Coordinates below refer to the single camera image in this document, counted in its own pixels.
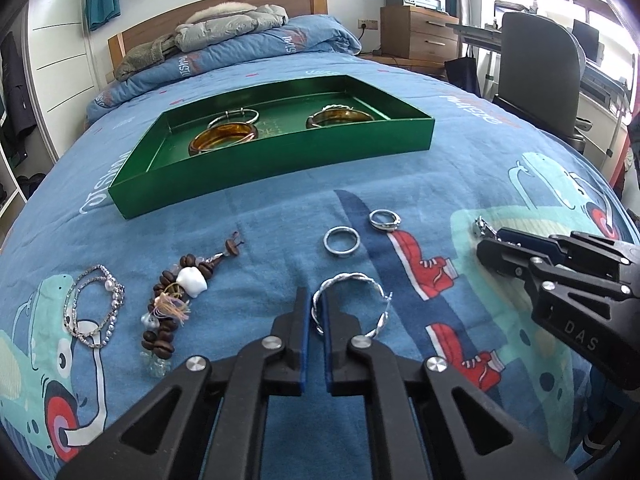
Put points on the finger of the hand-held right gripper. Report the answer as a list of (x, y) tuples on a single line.
[(505, 257), (525, 239)]

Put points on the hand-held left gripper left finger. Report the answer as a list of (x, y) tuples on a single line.
[(303, 350)]

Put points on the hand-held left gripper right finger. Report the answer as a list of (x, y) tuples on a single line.
[(326, 350)]

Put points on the small metal pendant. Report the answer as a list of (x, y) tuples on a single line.
[(482, 225)]

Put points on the twisted silver hoop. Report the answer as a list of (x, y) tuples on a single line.
[(350, 277)]

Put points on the green tray box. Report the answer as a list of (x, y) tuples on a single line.
[(150, 185)]

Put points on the amber bangle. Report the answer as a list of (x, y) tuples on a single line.
[(200, 147), (312, 122)]

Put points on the large plain silver bangle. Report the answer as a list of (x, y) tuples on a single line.
[(248, 111)]

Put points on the white desk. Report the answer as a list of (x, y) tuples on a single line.
[(607, 105)]

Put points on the grey chair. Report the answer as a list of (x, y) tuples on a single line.
[(540, 70)]

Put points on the dark tote bag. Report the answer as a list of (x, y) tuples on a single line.
[(462, 77)]

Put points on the low wooden nightstand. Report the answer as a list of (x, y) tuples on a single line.
[(415, 65)]

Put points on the computer monitor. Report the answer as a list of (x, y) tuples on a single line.
[(586, 40)]

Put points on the wooden drawer cabinet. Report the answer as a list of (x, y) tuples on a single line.
[(420, 30)]

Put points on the folded blue duvet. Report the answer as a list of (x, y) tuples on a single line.
[(300, 35)]

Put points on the wooden headboard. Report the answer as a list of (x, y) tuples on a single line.
[(300, 0)]

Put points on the grey down jacket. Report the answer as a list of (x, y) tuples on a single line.
[(235, 25)]

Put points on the brown fleece jacket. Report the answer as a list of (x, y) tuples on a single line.
[(145, 57)]

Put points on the white wardrobe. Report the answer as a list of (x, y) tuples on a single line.
[(55, 60)]

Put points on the hanging dark clothes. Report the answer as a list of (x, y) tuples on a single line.
[(15, 95)]

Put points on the wall socket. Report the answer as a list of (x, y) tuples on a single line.
[(367, 24)]

